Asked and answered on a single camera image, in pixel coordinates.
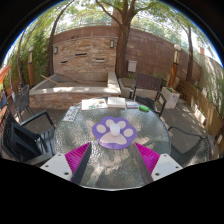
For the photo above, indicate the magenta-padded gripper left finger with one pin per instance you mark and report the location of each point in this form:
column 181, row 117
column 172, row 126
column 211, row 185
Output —
column 56, row 166

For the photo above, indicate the wooden slat fence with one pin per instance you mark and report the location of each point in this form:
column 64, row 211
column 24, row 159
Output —
column 206, row 106

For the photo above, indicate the stone water basin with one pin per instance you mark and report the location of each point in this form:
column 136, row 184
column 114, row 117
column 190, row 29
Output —
column 73, row 90

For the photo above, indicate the wooden post lamp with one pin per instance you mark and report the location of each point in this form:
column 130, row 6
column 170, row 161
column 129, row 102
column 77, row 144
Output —
column 31, row 68
column 174, row 68

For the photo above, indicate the black wall lamp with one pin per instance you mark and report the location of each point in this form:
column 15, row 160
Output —
column 55, row 50
column 112, row 44

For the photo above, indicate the blue and white booklet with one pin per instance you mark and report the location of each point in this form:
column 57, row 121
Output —
column 132, row 104

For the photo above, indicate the white rectangular planter box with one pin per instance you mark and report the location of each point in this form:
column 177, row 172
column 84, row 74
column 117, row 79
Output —
column 170, row 98

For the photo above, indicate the black metal armchair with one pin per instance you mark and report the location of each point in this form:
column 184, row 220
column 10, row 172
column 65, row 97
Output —
column 190, row 146
column 20, row 140
column 22, row 101

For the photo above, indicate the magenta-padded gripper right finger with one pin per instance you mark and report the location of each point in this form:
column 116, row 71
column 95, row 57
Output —
column 166, row 166

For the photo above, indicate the slim straight tree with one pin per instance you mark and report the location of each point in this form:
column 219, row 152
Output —
column 190, row 56

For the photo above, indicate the grey wall utility box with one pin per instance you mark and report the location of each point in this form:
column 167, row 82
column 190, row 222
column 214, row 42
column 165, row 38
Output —
column 132, row 66

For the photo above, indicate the slim leaning tree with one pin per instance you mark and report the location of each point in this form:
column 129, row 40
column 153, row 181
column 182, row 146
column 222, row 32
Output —
column 50, row 56

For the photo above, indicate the white printed leaflet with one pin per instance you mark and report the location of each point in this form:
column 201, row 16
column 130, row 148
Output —
column 71, row 114

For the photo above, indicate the purple paw-shaped mouse pad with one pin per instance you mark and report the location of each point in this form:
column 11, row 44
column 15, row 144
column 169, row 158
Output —
column 106, row 140

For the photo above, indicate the dark wooden slatted armchair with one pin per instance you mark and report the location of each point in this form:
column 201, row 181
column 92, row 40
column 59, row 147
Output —
column 148, row 83

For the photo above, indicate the colourful printed magazine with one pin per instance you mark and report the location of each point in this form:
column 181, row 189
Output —
column 94, row 104

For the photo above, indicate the large forked tree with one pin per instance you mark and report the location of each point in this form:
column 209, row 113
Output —
column 122, row 50

